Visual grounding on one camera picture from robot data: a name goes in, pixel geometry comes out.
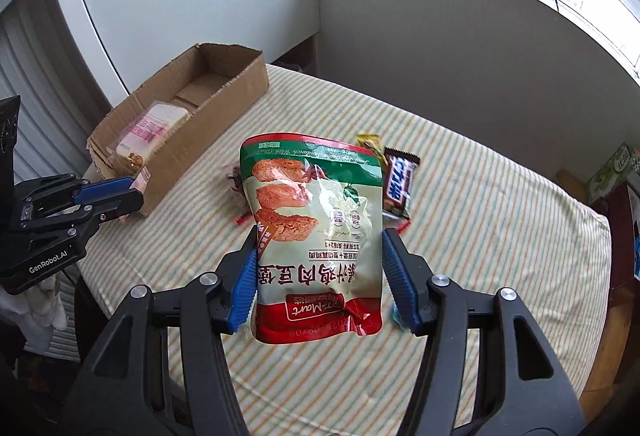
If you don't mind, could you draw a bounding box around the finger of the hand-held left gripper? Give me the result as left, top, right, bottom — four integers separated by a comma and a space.
15, 173, 137, 218
25, 189, 145, 241

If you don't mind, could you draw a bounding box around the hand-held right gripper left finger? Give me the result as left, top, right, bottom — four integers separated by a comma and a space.
70, 229, 261, 436

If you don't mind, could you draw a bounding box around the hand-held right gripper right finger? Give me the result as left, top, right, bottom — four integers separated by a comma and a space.
381, 227, 588, 436

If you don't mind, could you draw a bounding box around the sandwich bread packet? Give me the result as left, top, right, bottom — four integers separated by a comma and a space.
114, 100, 193, 194

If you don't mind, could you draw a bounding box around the large green red snack pouch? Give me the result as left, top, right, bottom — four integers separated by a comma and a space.
239, 132, 387, 345

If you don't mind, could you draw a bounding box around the brown chocolate bar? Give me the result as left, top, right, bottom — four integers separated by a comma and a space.
381, 147, 421, 221

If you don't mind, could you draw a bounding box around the cardboard box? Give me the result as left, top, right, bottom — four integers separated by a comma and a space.
86, 42, 270, 218

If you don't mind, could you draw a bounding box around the yellow candy packet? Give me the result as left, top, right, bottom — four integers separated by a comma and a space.
356, 132, 385, 167

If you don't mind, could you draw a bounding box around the white cloth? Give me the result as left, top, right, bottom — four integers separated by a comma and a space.
20, 273, 67, 358

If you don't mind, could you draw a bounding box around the striped tablecloth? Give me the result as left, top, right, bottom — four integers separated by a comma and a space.
80, 62, 613, 436

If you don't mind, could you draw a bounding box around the white ribbed panel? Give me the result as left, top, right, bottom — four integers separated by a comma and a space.
0, 0, 112, 187

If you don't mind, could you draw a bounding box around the wooden furniture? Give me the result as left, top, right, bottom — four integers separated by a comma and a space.
555, 169, 640, 412

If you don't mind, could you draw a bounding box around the green printed carton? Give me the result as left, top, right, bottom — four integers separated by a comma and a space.
587, 142, 640, 202

